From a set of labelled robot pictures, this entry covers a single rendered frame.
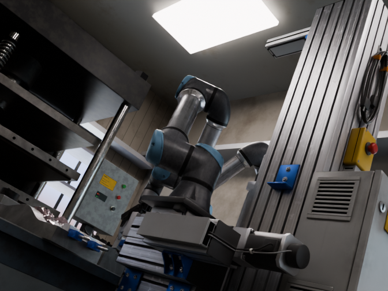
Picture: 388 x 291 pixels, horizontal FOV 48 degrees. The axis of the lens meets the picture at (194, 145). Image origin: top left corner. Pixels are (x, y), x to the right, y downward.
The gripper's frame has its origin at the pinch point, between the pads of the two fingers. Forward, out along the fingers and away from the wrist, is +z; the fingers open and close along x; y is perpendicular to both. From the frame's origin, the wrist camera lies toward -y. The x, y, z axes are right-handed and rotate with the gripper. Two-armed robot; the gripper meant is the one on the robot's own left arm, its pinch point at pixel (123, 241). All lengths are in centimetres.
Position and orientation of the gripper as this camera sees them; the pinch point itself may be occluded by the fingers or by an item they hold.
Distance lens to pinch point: 190.2
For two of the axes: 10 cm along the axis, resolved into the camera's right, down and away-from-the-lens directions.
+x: 6.2, 6.4, 4.5
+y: 7.0, -1.8, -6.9
